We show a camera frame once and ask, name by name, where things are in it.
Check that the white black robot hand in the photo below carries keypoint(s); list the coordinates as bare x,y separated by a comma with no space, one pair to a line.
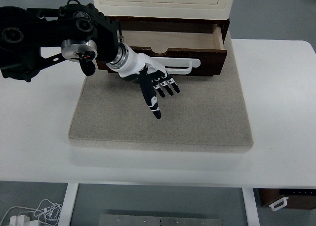
147,71

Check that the dark wooden drawer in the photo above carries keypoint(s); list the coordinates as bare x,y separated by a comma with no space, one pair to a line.
212,60

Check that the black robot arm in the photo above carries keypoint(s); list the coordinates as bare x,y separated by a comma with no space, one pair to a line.
36,38

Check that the dark wooden drawer housing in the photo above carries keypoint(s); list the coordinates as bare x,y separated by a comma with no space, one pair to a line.
223,26

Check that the cream white cabinet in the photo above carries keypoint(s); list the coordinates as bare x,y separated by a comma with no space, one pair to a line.
186,9

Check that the spare wooden drawer on floor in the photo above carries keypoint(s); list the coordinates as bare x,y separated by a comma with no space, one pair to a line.
292,198

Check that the beige fabric pad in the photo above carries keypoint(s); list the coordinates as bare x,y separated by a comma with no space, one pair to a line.
207,115

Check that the white right table leg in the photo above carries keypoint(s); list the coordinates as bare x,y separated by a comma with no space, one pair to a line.
250,207

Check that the white table leg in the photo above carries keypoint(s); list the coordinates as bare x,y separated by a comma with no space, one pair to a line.
250,207
68,204

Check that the white left table leg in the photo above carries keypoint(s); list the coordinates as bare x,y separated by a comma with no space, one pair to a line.
68,204

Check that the white power adapter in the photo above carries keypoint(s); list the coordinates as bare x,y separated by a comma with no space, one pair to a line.
21,220

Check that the white spare drawer handle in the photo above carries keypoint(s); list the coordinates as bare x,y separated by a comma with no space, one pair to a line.
279,204

